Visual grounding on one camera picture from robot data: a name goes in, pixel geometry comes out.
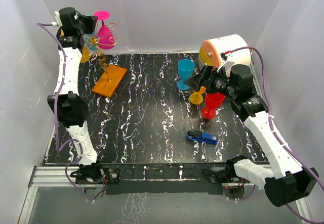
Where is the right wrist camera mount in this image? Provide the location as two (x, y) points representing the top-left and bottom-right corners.
(217, 51), (239, 75)

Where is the blue black stapler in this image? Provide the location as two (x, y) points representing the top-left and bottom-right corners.
(186, 129), (219, 145)

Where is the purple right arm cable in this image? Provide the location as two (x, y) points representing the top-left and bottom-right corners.
(227, 46), (324, 224)

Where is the aluminium frame rail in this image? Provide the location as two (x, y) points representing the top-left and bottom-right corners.
(19, 54), (313, 224)

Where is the white cylinder with orange face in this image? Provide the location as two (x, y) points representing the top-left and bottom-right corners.
(198, 34), (251, 69)

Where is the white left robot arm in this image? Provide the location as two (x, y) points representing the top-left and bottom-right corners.
(47, 7), (105, 183)

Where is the yellow wine glass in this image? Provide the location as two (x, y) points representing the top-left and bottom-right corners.
(189, 86), (206, 105)

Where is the pink wine glass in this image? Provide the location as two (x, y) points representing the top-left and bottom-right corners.
(94, 11), (115, 50)

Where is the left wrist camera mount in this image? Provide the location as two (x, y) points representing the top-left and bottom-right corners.
(52, 10), (62, 27)

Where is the wooden rack base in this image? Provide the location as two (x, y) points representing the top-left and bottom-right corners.
(92, 65), (127, 99)

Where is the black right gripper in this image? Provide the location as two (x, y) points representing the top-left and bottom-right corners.
(185, 65), (237, 99)

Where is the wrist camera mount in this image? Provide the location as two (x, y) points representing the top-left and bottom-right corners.
(217, 51), (239, 75)
(52, 10), (62, 27)

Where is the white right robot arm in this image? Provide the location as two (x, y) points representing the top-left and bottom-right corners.
(185, 64), (318, 207)

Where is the red wine glass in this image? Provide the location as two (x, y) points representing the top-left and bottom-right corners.
(201, 93), (225, 119)

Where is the orange-yellow wine glass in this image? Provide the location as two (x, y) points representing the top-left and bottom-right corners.
(80, 45), (96, 64)

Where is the blue wine glass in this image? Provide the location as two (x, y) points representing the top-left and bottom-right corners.
(84, 32), (99, 52)
(177, 59), (195, 91)

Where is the gold wire wine glass rack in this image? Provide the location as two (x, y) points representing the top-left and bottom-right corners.
(80, 21), (118, 82)

